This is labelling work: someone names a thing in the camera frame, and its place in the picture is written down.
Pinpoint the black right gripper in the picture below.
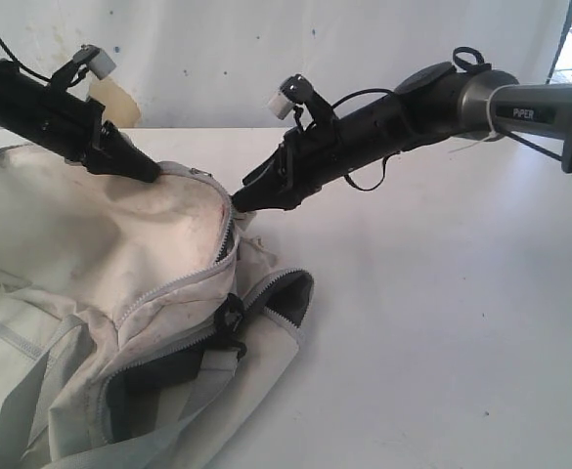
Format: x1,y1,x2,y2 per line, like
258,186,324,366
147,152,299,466
232,100,413,213

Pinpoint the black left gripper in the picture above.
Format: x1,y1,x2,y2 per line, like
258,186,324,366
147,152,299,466
30,85,161,183

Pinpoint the white fabric backpack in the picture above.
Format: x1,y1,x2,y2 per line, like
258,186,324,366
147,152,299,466
0,145,314,468

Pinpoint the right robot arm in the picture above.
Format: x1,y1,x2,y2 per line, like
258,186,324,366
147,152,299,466
233,62,572,212

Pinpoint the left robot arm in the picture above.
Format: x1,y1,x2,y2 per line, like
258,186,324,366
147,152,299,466
0,45,160,183

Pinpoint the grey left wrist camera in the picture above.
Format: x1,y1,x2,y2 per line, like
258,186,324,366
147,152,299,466
50,44,116,90

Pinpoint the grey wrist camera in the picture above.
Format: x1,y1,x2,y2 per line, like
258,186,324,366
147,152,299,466
50,44,116,90
267,73,337,133

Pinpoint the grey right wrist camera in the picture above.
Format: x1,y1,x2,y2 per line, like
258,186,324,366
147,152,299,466
267,73,337,133

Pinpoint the black right camera cable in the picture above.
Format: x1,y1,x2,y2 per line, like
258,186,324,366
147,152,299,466
343,153,389,192

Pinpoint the white cable tie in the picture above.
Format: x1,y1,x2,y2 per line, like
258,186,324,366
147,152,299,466
450,94,503,153

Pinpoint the dark window frame post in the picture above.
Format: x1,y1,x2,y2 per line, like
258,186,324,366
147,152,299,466
546,0,572,84

